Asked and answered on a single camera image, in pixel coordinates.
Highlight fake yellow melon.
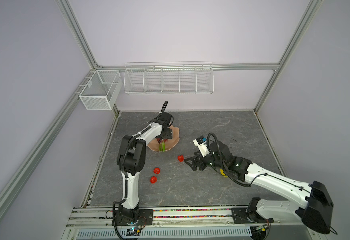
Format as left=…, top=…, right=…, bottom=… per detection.
left=220, top=169, right=228, bottom=178

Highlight fake pink dragon fruit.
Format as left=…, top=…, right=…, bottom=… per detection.
left=157, top=138, right=168, bottom=152

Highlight fake red strawberry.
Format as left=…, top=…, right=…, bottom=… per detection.
left=150, top=176, right=157, bottom=184

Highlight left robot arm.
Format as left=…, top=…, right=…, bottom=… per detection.
left=114, top=110, right=174, bottom=224

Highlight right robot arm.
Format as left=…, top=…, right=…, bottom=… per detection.
left=185, top=141, right=337, bottom=235

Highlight pink scalloped fruit bowl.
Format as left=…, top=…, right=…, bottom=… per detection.
left=148, top=126, right=180, bottom=152

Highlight white mesh box basket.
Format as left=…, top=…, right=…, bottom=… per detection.
left=79, top=70, right=123, bottom=111

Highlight white vented cover strip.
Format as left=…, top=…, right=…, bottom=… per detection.
left=76, top=226, right=252, bottom=240

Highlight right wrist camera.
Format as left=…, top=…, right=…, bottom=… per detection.
left=193, top=136, right=210, bottom=158

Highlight black ribbed cable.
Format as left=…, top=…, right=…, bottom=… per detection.
left=153, top=100, right=169, bottom=121

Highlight white wire rack basket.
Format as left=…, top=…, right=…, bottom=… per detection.
left=124, top=62, right=215, bottom=95

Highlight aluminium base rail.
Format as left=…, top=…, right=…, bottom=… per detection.
left=66, top=200, right=303, bottom=229

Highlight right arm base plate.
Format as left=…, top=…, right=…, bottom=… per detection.
left=231, top=207, right=267, bottom=224

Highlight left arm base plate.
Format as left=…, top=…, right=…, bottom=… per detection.
left=112, top=208, right=154, bottom=226

